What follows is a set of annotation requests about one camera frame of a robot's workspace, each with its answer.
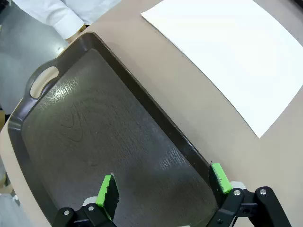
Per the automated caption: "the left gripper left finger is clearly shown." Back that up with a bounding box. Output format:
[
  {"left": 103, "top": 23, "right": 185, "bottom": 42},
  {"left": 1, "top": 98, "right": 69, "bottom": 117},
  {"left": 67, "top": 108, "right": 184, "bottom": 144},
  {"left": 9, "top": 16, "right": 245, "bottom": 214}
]
[{"left": 52, "top": 174, "right": 120, "bottom": 227}]

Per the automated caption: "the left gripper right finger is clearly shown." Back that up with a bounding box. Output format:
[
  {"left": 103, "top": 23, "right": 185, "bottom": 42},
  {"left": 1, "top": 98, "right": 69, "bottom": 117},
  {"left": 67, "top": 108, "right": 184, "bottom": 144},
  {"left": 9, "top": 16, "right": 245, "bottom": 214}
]
[{"left": 209, "top": 162, "right": 292, "bottom": 227}]

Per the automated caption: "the white A4 paper sheet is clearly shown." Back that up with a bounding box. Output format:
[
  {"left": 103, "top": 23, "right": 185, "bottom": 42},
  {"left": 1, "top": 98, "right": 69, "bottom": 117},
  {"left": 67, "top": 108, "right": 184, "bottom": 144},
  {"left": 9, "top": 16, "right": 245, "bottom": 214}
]
[{"left": 141, "top": 0, "right": 303, "bottom": 139}]

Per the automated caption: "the person's right forearm white sleeve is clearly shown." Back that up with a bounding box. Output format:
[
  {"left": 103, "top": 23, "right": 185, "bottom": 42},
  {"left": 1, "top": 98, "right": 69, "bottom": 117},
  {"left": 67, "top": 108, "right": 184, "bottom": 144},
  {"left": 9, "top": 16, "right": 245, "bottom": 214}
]
[{"left": 10, "top": 0, "right": 86, "bottom": 40}]

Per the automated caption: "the person's right hand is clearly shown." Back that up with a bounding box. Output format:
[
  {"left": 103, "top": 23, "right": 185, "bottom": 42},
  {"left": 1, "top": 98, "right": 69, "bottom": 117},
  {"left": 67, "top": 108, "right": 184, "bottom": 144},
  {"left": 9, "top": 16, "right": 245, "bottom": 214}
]
[{"left": 65, "top": 24, "right": 87, "bottom": 44}]

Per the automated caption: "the dark brown plastic tray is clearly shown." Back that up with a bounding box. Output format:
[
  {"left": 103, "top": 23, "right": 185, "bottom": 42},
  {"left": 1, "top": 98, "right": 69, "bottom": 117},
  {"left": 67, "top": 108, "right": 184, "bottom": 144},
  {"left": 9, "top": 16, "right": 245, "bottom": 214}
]
[{"left": 7, "top": 32, "right": 222, "bottom": 227}]

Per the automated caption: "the person in white shirt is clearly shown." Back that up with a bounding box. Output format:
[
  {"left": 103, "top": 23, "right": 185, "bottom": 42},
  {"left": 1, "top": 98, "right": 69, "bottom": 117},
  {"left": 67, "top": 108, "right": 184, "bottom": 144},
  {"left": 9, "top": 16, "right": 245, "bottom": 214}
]
[{"left": 59, "top": 0, "right": 122, "bottom": 26}]

